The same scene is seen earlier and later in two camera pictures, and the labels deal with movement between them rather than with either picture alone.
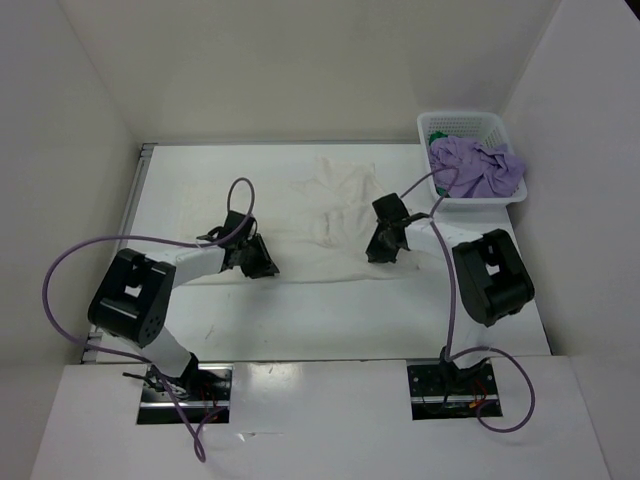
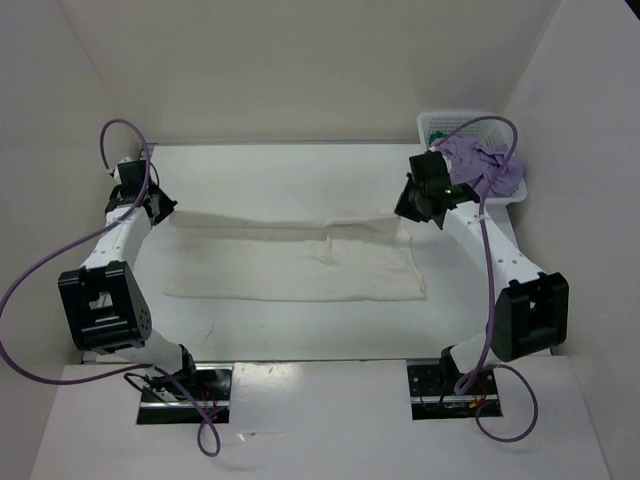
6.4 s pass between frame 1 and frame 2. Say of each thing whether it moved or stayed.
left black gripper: moved
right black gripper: moved
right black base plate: stayed
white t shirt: moved
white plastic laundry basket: stayed
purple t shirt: stayed
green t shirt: stayed
